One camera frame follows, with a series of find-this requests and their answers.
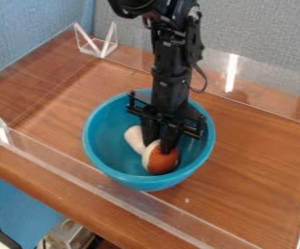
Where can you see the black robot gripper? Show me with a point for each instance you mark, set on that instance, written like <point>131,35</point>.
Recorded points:
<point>165,111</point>

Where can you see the brown and white toy mushroom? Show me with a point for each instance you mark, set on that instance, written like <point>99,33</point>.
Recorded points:
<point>157,162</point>

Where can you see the blue plastic bowl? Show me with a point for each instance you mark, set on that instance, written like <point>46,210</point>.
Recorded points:
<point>115,158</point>

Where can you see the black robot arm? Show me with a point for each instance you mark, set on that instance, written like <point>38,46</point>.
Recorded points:
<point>175,22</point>

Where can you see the clear acrylic table barrier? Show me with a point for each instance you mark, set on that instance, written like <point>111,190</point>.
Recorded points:
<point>240,201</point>

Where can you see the white power strip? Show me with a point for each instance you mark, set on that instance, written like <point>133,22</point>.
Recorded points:
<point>69,235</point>

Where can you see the clear acrylic corner bracket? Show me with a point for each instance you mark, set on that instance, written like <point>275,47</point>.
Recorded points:
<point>94,46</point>

